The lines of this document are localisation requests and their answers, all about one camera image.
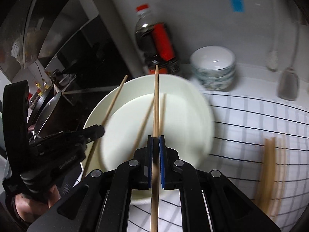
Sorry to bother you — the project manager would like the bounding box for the blue tape piece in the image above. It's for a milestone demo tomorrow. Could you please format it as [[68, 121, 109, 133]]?
[[230, 0, 244, 13]]

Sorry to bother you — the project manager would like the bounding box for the floral ceramic bowl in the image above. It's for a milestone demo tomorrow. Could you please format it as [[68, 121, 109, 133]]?
[[190, 46, 236, 77], [193, 69, 236, 83], [197, 76, 234, 91]]

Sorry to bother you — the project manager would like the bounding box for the wooden chopstick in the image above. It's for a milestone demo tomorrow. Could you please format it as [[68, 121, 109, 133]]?
[[128, 98, 154, 160], [150, 65, 160, 232], [159, 93, 166, 136], [269, 135, 287, 222], [255, 137, 276, 215], [81, 75, 128, 179]]

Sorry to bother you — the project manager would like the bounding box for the black frying pan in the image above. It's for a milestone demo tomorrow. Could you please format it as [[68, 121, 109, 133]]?
[[33, 92, 75, 138]]

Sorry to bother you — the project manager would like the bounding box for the middle floral ceramic bowl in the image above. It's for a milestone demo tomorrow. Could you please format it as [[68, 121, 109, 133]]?
[[193, 69, 236, 83]]

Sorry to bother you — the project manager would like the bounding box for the stainless range hood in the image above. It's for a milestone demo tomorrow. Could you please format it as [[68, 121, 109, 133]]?
[[1, 0, 98, 81]]

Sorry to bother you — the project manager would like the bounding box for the white black checkered cloth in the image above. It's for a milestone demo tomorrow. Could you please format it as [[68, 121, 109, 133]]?
[[127, 90, 309, 232]]

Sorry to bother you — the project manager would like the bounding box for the bottom floral ceramic bowl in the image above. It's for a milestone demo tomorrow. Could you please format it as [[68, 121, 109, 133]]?
[[197, 76, 234, 91]]

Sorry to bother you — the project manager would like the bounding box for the soy sauce bottle red handle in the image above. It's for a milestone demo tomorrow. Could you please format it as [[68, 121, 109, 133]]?
[[135, 4, 180, 75]]

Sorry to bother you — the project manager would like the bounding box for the metal spatula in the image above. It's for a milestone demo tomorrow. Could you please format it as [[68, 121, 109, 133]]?
[[277, 21, 300, 101]]

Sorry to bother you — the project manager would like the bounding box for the top floral ceramic bowl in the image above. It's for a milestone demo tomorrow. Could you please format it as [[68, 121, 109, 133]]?
[[190, 46, 236, 77]]

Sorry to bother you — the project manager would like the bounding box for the left human hand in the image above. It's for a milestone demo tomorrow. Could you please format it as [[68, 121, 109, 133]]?
[[15, 185, 61, 223]]

